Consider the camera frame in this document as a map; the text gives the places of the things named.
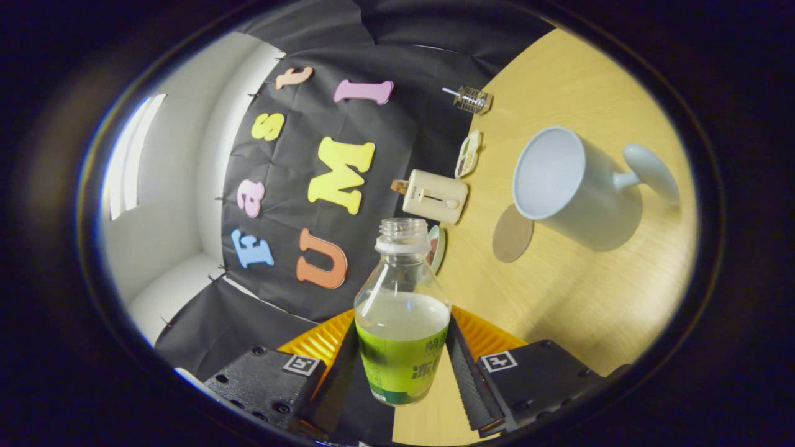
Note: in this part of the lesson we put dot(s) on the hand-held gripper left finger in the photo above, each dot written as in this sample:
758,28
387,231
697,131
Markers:
338,385

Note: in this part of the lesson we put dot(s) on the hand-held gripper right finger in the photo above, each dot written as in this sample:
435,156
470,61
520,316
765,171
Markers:
472,385

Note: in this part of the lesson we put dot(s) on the clear juice bottle green label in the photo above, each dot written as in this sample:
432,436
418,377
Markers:
400,347

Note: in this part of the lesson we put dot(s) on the round brown coaster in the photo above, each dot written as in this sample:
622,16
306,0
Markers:
509,242

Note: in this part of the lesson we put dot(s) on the brown food piece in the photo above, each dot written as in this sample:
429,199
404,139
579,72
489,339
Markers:
433,251

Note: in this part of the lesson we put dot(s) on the pale green plate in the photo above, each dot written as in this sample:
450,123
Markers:
441,248

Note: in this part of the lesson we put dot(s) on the wooden table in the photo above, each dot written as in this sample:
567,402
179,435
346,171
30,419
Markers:
590,298

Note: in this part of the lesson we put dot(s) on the white toaster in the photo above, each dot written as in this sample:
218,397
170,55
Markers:
435,195

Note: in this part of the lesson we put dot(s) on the brown toast slice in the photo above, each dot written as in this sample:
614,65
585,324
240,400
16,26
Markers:
399,186

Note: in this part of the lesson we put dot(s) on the white divided snack tray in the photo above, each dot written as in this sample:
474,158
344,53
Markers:
467,155

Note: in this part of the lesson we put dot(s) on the white spoon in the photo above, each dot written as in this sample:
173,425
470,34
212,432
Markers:
448,90

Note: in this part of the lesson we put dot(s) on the ceiling light panel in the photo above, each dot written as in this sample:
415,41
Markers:
133,155

